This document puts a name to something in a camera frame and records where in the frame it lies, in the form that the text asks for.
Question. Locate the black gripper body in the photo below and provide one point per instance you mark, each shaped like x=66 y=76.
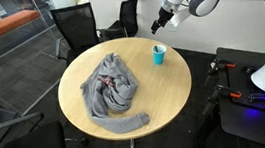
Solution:
x=165 y=15

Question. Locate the black marker pen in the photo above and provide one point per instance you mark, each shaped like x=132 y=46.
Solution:
x=156 y=49

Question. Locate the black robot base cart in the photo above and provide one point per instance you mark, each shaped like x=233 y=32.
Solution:
x=245 y=125

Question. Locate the blue paper cup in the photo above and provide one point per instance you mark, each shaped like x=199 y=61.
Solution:
x=159 y=58

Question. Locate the grey sweatshirt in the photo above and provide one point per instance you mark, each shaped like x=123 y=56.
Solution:
x=117 y=89

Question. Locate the metal table leg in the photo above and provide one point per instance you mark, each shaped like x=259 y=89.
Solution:
x=132 y=143

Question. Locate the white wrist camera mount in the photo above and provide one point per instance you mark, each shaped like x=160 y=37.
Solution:
x=179 y=17

